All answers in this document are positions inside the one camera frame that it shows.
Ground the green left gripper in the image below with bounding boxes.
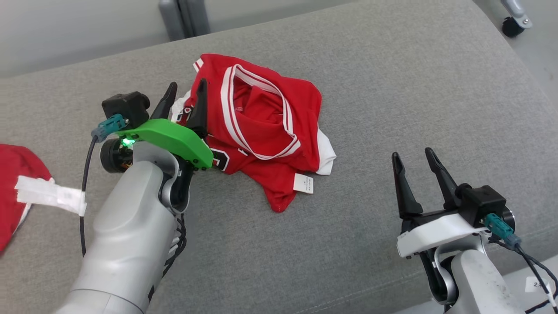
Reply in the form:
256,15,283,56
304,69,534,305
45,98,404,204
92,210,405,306
100,78,214,173

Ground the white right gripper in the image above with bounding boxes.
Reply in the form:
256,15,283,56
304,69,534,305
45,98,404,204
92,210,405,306
391,147,491,259

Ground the red basketball jersey shirt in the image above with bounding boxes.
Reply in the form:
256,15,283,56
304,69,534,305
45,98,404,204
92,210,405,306
171,53,337,213

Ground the red shorts white trim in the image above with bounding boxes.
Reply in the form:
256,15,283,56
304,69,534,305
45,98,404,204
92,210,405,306
0,144,55,256

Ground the grey fabric sofa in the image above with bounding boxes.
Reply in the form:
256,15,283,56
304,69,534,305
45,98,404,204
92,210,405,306
0,0,558,314

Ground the white tape tag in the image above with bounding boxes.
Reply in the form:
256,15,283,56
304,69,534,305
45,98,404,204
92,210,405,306
15,176,87,217

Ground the black caster wheel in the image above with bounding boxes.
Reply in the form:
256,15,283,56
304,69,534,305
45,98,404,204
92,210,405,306
500,0,533,38

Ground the grey partition post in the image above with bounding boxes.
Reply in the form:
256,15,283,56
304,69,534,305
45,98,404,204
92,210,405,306
158,0,211,42

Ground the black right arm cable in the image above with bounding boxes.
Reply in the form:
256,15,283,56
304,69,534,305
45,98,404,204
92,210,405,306
484,213,558,314

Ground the small white cable label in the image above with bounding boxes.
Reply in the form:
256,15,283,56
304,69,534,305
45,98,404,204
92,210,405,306
525,276,552,294

